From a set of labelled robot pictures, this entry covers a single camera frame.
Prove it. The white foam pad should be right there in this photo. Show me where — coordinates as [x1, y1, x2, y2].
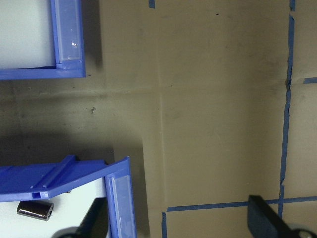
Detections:
[0, 0, 56, 70]
[0, 176, 112, 238]

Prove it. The black cylindrical battery part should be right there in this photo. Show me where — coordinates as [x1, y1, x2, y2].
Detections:
[16, 200, 54, 222]

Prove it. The blue plastic storage bin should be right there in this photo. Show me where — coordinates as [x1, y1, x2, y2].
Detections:
[0, 155, 138, 238]
[0, 0, 87, 81]

